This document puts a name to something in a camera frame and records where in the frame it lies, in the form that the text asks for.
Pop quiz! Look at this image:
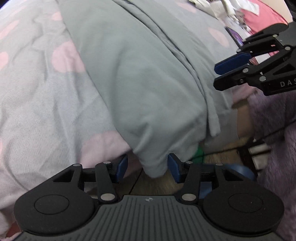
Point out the person's purple fuzzy robe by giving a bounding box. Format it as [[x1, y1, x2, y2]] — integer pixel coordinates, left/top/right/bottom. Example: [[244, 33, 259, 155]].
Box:
[[247, 90, 296, 241]]

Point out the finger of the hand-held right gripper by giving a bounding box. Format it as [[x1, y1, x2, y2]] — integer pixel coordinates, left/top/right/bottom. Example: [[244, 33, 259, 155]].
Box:
[[213, 49, 296, 91], [214, 23, 290, 75]]

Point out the grey shirt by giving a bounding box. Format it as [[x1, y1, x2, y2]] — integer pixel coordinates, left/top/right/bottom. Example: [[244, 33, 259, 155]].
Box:
[[57, 0, 234, 179]]

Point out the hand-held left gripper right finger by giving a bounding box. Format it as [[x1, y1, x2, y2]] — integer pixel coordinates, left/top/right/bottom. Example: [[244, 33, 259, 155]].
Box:
[[168, 153, 245, 204]]

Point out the smartphone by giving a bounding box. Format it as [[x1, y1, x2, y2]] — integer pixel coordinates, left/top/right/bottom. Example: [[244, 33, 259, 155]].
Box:
[[225, 26, 257, 65]]

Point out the white shirt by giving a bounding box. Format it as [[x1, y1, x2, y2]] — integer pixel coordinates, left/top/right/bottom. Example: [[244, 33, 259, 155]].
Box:
[[187, 0, 259, 18]]

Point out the blue plastic object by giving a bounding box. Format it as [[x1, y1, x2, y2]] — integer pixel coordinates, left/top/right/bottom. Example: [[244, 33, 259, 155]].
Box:
[[199, 163, 258, 200]]

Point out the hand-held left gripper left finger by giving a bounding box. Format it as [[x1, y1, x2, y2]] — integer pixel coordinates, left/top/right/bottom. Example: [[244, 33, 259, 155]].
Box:
[[52, 154, 129, 204]]

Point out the plain pink pillow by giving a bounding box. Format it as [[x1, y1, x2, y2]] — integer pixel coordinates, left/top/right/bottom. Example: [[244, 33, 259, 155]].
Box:
[[240, 0, 289, 35]]

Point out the green object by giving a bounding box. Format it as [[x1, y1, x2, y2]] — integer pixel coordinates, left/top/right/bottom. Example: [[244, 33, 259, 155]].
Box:
[[194, 145, 206, 163]]

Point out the black cable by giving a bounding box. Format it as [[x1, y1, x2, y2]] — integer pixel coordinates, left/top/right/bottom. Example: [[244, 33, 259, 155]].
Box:
[[203, 125, 287, 154]]

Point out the grey pink-dotted bed sheet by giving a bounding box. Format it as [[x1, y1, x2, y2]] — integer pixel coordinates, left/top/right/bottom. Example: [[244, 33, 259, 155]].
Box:
[[0, 0, 257, 232]]

